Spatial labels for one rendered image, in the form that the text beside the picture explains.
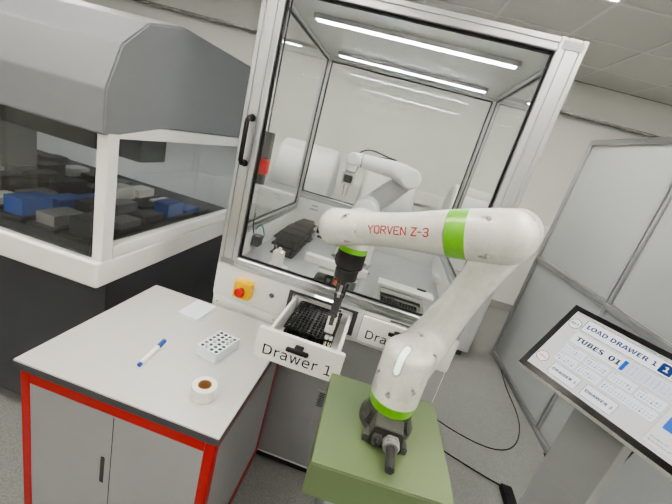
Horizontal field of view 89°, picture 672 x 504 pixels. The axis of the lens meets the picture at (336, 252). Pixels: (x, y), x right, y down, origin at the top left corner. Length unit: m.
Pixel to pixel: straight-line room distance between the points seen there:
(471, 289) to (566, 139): 4.09
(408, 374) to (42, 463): 1.16
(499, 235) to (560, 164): 4.21
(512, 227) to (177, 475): 1.07
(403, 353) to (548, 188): 4.20
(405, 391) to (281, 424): 0.97
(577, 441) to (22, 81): 2.19
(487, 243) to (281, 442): 1.41
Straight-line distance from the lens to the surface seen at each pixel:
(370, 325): 1.39
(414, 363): 0.89
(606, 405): 1.42
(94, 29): 1.51
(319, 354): 1.13
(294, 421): 1.76
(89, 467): 1.41
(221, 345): 1.27
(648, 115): 5.35
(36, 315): 1.95
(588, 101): 5.05
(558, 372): 1.46
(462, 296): 0.98
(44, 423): 1.41
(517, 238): 0.76
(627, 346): 1.51
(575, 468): 1.62
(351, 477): 0.92
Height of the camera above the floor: 1.54
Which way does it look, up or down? 18 degrees down
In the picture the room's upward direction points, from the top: 16 degrees clockwise
